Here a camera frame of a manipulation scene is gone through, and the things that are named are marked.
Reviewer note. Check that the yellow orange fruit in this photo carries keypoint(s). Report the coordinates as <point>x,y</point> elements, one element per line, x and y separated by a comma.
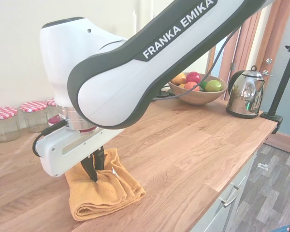
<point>179,78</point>

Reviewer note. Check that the white counter cabinet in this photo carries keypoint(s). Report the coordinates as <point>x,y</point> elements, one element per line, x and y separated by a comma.
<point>222,212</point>

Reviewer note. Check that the silver door lock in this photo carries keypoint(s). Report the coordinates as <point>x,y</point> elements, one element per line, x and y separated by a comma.
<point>269,61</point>

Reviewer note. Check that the green apple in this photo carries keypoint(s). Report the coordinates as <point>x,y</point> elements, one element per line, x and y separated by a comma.
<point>213,85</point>

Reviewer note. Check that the brown wooden door frame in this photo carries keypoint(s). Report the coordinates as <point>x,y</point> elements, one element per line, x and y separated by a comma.
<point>241,48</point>

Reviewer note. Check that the black clamp camera stand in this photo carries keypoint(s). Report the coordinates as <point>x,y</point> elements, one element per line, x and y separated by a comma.
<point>271,117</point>

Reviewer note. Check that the yellow terry cloth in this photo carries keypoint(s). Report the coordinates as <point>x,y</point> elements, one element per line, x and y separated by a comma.
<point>104,195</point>

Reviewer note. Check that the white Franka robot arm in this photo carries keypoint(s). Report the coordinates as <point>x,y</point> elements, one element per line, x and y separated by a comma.
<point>116,84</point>

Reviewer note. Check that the glass jar red checkered lid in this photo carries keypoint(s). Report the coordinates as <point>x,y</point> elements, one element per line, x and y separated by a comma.
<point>4,125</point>
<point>51,106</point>
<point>35,118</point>

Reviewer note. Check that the small dark green fruit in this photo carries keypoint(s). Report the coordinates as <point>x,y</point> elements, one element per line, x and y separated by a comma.
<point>203,86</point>

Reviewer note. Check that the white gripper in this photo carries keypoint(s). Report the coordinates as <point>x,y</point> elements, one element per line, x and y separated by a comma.
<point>58,154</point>

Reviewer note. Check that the wooden fruit bowl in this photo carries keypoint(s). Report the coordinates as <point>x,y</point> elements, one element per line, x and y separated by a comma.
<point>198,97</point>

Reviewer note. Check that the shiny steel kettle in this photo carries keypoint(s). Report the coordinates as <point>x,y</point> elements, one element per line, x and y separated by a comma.
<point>246,96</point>

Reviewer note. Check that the red apple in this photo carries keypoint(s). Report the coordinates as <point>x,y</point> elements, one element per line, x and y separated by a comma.
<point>193,77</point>

